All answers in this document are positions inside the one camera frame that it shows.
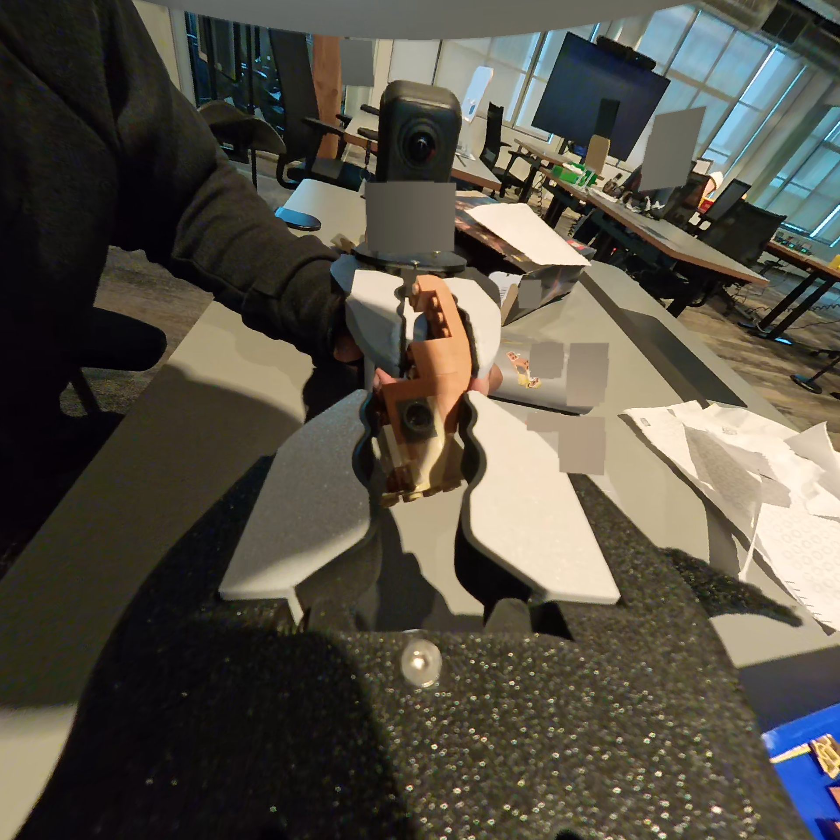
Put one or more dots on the black office chair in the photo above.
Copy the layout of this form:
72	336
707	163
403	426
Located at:
495	144
308	131
741	229

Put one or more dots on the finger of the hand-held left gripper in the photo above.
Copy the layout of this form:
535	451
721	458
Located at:
374	315
482	328

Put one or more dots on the grey instruction booklet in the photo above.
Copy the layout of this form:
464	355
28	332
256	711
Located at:
551	394

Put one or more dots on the black laptop screen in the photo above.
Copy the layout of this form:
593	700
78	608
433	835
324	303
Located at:
728	200

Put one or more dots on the black chair armrest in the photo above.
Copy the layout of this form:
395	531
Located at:
298	218

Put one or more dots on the tan and brown brick figure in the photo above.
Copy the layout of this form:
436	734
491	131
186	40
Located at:
426	367

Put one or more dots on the large dark screen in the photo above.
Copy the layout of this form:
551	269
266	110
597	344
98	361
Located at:
590	92

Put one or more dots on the person's left forearm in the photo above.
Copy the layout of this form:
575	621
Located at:
262	275

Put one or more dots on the blue plastic bin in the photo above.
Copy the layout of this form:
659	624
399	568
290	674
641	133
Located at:
800	800

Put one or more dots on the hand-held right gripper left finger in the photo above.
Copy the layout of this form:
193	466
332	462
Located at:
302	512

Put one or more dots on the cardboard box with white label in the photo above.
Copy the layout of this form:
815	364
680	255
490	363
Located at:
564	279

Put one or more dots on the white paper sheet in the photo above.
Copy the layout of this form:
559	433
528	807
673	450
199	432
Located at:
525	229

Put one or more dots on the brown wooden table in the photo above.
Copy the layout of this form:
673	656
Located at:
656	229

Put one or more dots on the wooden post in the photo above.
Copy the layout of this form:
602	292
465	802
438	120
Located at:
327	92

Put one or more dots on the grey desk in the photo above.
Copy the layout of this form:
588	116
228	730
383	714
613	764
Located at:
197	407

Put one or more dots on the crumpled white paper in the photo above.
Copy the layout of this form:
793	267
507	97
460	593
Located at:
754	472

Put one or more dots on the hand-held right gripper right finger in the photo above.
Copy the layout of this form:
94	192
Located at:
531	518

